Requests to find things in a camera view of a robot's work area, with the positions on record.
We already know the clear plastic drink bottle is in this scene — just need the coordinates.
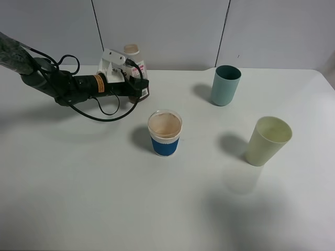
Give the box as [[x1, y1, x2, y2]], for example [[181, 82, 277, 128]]
[[123, 44, 150, 101]]

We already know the teal plastic cup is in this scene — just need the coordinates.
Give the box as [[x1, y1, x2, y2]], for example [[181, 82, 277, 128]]
[[211, 65, 241, 106]]

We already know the pale green plastic cup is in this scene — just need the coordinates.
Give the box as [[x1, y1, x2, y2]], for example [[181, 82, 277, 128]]
[[245, 116, 293, 166]]

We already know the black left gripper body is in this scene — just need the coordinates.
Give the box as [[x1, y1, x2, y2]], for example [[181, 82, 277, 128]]
[[62, 74, 126, 105]]

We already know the black left camera cable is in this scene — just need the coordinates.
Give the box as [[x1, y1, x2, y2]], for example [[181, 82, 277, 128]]
[[26, 47, 145, 122]]

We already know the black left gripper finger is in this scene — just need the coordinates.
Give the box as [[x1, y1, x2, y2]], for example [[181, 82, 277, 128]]
[[123, 76, 149, 97]]

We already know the clear cup with blue sleeve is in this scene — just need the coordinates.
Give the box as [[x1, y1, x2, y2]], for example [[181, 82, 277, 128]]
[[147, 110, 183, 156]]

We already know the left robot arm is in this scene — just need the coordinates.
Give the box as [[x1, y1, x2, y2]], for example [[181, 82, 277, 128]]
[[1, 33, 149, 106]]

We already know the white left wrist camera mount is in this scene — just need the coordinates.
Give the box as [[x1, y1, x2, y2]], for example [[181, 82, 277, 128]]
[[97, 49, 126, 83]]

